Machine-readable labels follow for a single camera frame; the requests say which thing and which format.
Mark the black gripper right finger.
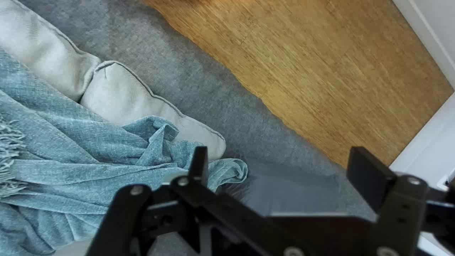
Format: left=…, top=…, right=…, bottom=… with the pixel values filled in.
left=347, top=145, right=455, bottom=256

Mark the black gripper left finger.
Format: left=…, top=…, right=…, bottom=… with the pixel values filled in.
left=84, top=145, right=225, bottom=256

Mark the teal fringed throw blanket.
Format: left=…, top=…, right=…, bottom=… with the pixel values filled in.
left=0, top=49, right=250, bottom=256

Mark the grey bed sheet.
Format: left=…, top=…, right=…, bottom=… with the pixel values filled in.
left=18, top=0, right=381, bottom=256

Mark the cream folded pillow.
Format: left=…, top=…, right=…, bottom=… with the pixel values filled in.
left=0, top=0, right=227, bottom=162

